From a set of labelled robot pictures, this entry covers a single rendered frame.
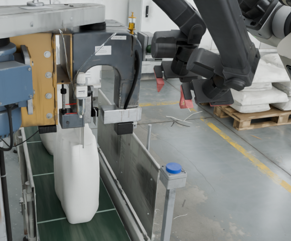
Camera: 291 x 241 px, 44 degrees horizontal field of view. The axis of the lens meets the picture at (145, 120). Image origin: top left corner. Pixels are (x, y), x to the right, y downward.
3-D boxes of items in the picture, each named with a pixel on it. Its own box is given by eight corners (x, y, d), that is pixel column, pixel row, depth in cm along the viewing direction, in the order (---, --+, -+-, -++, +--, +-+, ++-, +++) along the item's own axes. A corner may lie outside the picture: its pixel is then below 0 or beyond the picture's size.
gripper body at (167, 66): (160, 65, 109) (165, 47, 103) (191, 64, 111) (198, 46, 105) (164, 81, 105) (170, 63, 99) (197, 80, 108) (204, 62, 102)
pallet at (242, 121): (320, 119, 424) (324, 108, 418) (237, 131, 378) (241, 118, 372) (273, 95, 493) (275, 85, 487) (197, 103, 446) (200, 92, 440)
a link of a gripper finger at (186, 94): (170, 95, 100) (183, 80, 92) (192, 94, 103) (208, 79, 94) (175, 118, 98) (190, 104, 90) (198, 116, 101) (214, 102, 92)
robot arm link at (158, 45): (205, 26, 91) (196, 11, 98) (161, 24, 89) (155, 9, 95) (195, 66, 99) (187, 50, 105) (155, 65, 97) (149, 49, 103)
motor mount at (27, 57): (38, 115, 99) (35, 57, 92) (13, 117, 97) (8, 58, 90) (29, 82, 123) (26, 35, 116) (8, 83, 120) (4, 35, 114)
